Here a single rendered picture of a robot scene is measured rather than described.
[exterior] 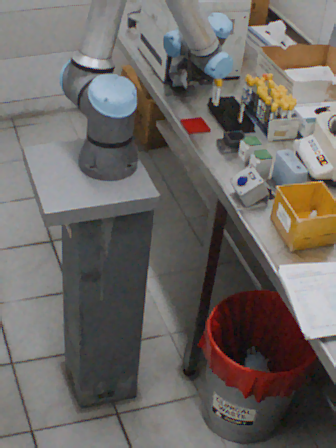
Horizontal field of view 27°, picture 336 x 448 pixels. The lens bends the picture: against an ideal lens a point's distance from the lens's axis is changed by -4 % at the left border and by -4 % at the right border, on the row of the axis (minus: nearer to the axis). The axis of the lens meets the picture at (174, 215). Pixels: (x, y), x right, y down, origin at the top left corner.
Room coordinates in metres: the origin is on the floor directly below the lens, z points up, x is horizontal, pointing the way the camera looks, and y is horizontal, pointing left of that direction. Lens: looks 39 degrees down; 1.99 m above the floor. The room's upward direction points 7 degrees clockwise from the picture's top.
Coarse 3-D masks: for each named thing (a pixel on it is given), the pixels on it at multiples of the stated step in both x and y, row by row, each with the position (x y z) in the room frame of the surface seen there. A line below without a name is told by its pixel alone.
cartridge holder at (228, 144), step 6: (228, 132) 1.72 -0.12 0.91; (234, 132) 1.73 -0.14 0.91; (240, 132) 1.73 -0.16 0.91; (222, 138) 1.72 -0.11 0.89; (228, 138) 1.69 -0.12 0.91; (234, 138) 1.72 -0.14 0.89; (240, 138) 1.73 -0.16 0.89; (222, 144) 1.69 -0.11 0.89; (228, 144) 1.68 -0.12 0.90; (234, 144) 1.68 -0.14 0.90; (222, 150) 1.67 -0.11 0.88; (228, 150) 1.67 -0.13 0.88; (234, 150) 1.68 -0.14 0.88
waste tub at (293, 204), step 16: (288, 192) 1.42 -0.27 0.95; (304, 192) 1.43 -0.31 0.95; (320, 192) 1.44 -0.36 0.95; (272, 208) 1.40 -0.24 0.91; (288, 208) 1.34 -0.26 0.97; (304, 208) 1.44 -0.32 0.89; (320, 208) 1.43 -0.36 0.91; (288, 224) 1.32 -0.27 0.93; (304, 224) 1.29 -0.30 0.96; (320, 224) 1.31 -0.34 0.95; (288, 240) 1.31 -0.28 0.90; (304, 240) 1.30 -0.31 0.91; (320, 240) 1.32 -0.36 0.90
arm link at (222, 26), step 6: (216, 12) 1.83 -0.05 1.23; (210, 18) 1.80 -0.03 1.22; (216, 18) 1.81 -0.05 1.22; (222, 18) 1.82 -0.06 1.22; (228, 18) 1.83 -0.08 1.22; (210, 24) 1.79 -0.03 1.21; (216, 24) 1.79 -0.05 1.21; (222, 24) 1.80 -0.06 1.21; (228, 24) 1.81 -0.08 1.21; (216, 30) 1.78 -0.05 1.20; (222, 30) 1.78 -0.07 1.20; (228, 30) 1.79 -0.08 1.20; (222, 36) 1.79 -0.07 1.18; (228, 36) 1.81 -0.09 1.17; (222, 42) 1.81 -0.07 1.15
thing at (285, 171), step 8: (280, 152) 1.56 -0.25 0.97; (288, 152) 1.56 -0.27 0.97; (280, 160) 1.54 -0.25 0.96; (288, 160) 1.53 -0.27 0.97; (296, 160) 1.53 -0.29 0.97; (280, 168) 1.53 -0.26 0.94; (288, 168) 1.50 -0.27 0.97; (296, 168) 1.49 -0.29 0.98; (304, 168) 1.50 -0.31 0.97; (272, 176) 1.56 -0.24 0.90; (280, 176) 1.53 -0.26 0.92; (288, 176) 1.50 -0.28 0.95; (296, 176) 1.48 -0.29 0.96; (304, 176) 1.49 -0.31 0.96; (272, 184) 1.54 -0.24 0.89; (280, 184) 1.52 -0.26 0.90; (288, 184) 1.49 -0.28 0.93
